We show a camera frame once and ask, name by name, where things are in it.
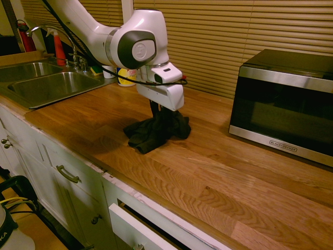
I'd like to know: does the yellow wipes container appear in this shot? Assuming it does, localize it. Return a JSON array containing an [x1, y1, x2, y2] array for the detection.
[[116, 67, 137, 88]]

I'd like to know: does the white open drawer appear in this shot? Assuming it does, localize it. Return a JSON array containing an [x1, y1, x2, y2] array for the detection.
[[108, 203, 183, 250]]

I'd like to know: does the metal bar cabinet handle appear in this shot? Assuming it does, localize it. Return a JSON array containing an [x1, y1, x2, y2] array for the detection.
[[56, 165, 80, 184]]

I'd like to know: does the stainless double sink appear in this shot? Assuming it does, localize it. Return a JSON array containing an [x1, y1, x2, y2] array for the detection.
[[0, 61, 117, 110]]

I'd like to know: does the wide beige window blind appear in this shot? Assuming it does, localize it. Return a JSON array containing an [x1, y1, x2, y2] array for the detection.
[[133, 0, 333, 100]]

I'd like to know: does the yellow cable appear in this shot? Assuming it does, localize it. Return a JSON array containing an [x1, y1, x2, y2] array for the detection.
[[0, 196, 29, 205]]

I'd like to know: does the narrow beige window blind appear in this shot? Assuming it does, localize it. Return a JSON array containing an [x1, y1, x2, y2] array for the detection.
[[20, 0, 123, 54]]

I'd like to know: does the yellow green sponge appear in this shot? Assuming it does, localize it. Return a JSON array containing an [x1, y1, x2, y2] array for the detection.
[[89, 65, 104, 77]]

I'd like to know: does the black steel microwave oven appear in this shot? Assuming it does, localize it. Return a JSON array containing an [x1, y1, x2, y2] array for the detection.
[[228, 48, 333, 168]]

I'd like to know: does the red spray bottle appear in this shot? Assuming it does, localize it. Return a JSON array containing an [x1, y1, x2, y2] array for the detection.
[[46, 28, 67, 66]]

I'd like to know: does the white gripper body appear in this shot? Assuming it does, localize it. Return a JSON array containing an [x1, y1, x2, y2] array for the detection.
[[136, 82, 185, 112]]

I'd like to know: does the white kitchen cabinet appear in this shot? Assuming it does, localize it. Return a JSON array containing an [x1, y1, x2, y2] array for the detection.
[[0, 103, 227, 250]]

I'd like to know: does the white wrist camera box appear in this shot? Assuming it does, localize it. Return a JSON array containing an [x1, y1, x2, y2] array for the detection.
[[151, 62, 183, 85]]

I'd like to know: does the black cloth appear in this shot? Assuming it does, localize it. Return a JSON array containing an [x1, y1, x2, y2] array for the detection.
[[123, 109, 192, 155]]

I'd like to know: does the white cup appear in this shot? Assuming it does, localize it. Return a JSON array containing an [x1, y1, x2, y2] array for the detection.
[[101, 65, 117, 79]]

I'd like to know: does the white window frame post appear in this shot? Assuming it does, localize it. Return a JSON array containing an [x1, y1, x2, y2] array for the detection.
[[121, 0, 135, 24]]

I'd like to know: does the red fire extinguisher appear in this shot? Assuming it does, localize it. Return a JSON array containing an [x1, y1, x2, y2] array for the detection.
[[16, 20, 37, 54]]

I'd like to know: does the chrome faucet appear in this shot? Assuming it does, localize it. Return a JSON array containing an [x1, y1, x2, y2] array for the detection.
[[25, 24, 88, 72]]

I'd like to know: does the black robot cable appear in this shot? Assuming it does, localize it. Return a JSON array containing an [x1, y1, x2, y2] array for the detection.
[[41, 0, 188, 87]]

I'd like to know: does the dark box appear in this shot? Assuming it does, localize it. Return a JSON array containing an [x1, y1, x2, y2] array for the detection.
[[0, 34, 22, 57]]

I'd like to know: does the black metal frame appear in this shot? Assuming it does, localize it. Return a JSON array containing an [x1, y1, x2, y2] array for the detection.
[[0, 175, 40, 212]]

